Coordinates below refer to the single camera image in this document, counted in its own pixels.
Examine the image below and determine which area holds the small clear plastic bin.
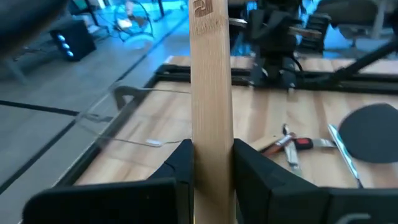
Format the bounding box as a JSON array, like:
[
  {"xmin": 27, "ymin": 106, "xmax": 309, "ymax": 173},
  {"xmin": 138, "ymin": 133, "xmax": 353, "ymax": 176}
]
[{"xmin": 76, "ymin": 80, "xmax": 193, "ymax": 149}]

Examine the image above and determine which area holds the black round spatula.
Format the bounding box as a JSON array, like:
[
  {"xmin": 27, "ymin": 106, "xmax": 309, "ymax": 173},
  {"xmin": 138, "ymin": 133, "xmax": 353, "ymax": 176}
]
[{"xmin": 293, "ymin": 103, "xmax": 398, "ymax": 164}]

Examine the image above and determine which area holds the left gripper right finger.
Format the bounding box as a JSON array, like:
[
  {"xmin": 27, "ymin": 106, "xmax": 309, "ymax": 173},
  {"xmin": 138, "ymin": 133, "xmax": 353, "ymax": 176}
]
[{"xmin": 233, "ymin": 138, "xmax": 398, "ymax": 224}]

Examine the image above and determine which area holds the wooden slotted spatula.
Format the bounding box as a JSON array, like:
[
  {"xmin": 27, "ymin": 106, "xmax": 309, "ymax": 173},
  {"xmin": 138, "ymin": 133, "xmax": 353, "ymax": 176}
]
[{"xmin": 188, "ymin": 0, "xmax": 236, "ymax": 224}]

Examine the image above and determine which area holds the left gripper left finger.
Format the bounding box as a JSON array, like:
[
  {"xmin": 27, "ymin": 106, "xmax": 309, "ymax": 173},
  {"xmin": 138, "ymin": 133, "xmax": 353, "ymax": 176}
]
[{"xmin": 21, "ymin": 139, "xmax": 195, "ymax": 224}]

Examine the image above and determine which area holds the black box with blue lights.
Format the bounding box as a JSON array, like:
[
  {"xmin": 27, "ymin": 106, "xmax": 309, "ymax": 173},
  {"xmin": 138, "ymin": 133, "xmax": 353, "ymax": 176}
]
[{"xmin": 49, "ymin": 19, "xmax": 97, "ymax": 62}]

